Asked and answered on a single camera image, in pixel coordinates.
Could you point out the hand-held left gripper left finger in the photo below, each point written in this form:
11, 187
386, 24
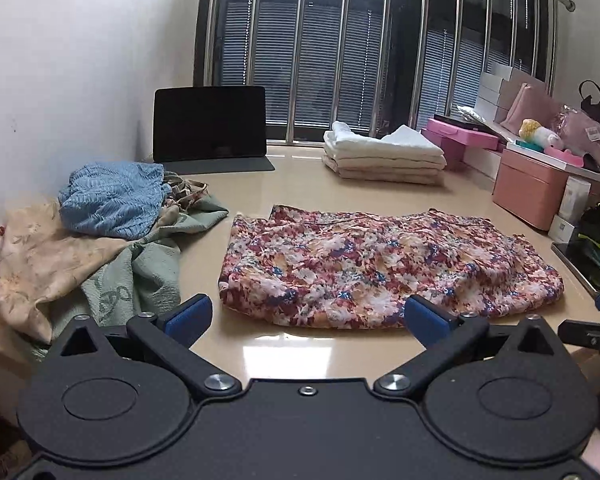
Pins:
190, 317

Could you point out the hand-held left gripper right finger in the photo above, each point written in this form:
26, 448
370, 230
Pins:
425, 317

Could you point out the red floral garment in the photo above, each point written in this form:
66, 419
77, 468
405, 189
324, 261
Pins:
380, 270

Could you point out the green patterned cloth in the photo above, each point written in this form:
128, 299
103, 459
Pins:
155, 270

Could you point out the small white box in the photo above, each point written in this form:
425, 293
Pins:
560, 229

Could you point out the salmon pink storage box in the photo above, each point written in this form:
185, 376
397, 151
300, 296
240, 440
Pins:
527, 190

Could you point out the blue knit sweater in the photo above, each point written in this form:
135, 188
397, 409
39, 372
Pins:
115, 197

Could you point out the pink plastic toy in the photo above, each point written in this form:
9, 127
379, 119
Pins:
565, 156

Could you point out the white flat board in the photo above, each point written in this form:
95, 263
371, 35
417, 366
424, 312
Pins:
560, 157

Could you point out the beige floral cloth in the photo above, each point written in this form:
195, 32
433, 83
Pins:
45, 265

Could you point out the beige folded garment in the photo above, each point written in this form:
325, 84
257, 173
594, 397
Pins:
380, 165

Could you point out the plastic wrapped pink garment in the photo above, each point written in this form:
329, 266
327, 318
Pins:
587, 135

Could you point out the cream folded garment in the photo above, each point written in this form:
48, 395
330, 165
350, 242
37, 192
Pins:
375, 150

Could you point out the white folded garment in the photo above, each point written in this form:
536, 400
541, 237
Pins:
411, 141

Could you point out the bright pink box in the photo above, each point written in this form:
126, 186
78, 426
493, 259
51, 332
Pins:
455, 142

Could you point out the yellow white plush toy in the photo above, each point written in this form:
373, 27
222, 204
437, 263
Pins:
540, 135

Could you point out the black tablet with keyboard cover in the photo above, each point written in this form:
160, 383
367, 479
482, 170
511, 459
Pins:
207, 125

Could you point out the black handbag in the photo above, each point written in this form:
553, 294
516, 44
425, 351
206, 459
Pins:
597, 105

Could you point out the black flat box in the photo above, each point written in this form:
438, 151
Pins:
462, 124

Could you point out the white folded towel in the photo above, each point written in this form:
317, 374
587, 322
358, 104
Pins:
341, 131

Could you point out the clear plastic bag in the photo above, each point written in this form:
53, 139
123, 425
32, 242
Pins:
470, 115

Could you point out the stack of white boxes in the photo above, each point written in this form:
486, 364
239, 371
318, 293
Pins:
492, 92

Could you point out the window blinds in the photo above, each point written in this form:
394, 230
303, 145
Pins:
325, 70

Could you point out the window metal bars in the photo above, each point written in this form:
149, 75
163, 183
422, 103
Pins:
300, 50

